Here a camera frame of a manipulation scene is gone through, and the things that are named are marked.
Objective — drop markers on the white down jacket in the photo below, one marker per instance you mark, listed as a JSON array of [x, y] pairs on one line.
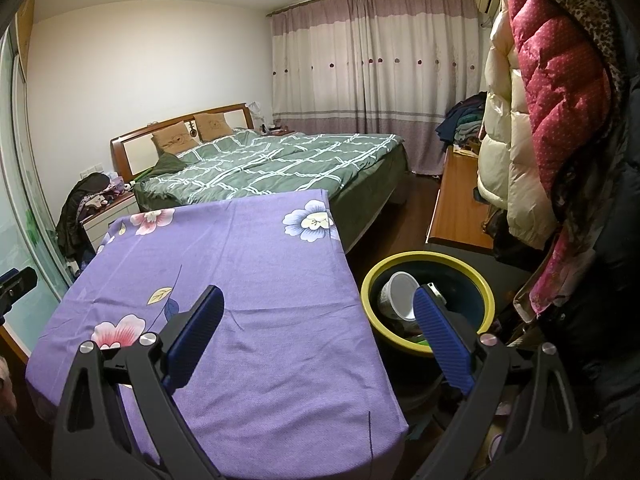
[[520, 175]]

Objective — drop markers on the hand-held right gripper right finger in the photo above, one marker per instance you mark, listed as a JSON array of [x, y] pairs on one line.
[[445, 340]]

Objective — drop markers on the pile of folded clothes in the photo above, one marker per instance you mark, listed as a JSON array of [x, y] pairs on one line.
[[462, 120]]

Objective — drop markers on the wooden bed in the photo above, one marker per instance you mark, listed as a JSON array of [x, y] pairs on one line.
[[135, 145]]

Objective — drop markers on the wooden desk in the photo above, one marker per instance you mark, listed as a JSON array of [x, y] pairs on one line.
[[457, 205]]

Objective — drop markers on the blue bin yellow rim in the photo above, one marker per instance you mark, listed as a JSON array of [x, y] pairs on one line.
[[372, 305]]

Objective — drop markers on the glass sliding door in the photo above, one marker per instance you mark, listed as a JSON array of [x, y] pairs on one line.
[[20, 185]]

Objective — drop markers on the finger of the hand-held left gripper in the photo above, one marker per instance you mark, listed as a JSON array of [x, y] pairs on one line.
[[17, 282]]

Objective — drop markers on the green plaid quilt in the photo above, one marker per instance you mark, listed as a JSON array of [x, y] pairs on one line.
[[280, 160]]

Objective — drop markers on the pink white curtain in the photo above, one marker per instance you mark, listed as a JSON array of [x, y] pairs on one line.
[[370, 60]]

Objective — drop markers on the purple floral tablecloth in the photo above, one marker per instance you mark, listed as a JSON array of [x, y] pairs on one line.
[[275, 270]]

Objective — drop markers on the brown pillow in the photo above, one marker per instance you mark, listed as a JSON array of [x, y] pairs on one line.
[[214, 124], [172, 140]]

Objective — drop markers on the black coat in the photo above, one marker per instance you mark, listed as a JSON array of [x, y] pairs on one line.
[[610, 310]]

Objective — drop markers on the white paper cup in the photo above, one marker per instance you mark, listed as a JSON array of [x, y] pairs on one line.
[[400, 295]]

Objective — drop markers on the white nightstand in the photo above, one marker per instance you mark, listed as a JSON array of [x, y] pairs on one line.
[[107, 217]]

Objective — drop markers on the red down jacket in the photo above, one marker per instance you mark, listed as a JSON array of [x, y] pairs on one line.
[[560, 100]]

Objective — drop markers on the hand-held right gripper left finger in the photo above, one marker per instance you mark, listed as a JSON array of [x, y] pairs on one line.
[[195, 340]]

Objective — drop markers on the dark clothes heap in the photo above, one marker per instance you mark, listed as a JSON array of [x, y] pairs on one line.
[[75, 210]]

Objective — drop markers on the dark green blanket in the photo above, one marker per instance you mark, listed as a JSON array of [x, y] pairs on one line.
[[167, 165]]

